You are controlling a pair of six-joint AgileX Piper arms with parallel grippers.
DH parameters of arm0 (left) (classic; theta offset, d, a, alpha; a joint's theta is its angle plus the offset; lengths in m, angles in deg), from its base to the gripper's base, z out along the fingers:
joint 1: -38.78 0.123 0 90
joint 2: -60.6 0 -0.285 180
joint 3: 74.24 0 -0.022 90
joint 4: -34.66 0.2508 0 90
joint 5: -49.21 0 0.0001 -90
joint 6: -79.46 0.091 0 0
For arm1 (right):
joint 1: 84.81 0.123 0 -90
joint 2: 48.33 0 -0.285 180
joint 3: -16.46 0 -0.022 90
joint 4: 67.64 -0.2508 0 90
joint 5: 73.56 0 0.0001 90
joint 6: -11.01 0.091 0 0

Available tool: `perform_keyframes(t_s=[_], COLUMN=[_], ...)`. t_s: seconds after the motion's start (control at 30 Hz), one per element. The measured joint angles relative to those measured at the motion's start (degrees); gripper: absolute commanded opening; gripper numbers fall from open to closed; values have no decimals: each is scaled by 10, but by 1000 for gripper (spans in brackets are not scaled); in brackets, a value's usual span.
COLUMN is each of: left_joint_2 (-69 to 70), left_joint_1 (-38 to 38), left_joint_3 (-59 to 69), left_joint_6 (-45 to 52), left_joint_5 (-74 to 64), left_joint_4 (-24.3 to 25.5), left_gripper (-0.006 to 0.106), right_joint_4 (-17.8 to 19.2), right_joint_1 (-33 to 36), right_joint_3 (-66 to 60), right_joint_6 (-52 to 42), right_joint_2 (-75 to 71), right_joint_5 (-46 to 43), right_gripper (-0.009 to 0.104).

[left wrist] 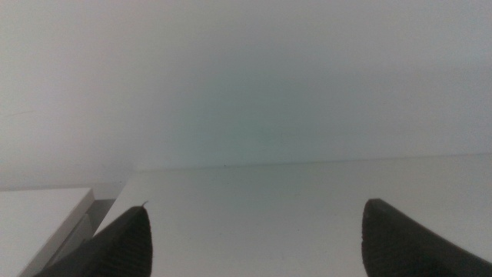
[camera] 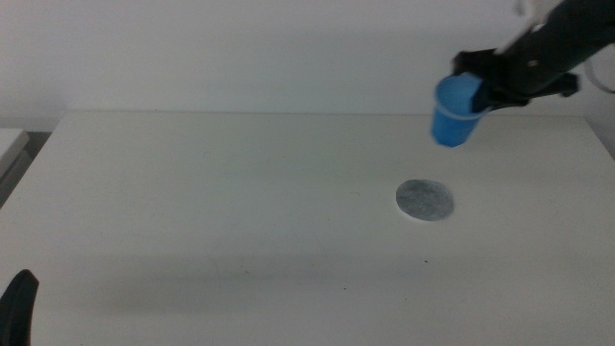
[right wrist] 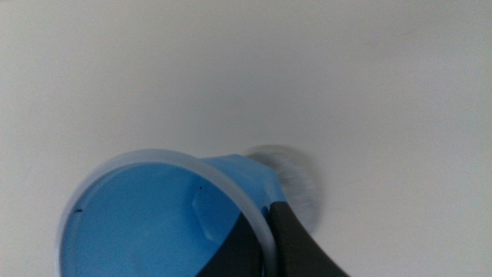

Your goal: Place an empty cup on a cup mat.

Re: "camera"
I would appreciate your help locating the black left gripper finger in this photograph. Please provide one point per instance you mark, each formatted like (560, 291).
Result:
(18, 307)

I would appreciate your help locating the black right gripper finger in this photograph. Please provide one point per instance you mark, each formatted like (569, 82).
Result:
(479, 100)
(507, 101)

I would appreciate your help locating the blue plastic cup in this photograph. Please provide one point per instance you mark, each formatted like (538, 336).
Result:
(451, 122)

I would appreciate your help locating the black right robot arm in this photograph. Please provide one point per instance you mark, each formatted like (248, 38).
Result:
(576, 24)

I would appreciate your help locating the round grey cup mat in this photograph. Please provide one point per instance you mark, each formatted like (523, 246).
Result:
(425, 200)

